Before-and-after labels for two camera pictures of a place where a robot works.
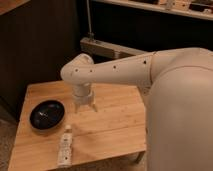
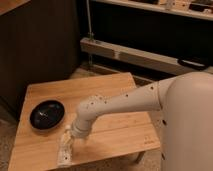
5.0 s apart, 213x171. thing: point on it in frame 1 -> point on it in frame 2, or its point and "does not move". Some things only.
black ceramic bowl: x=47 y=114 does not move
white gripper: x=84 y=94 -> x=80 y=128
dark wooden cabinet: x=37 y=38 does not move
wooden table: x=118 y=128 does not move
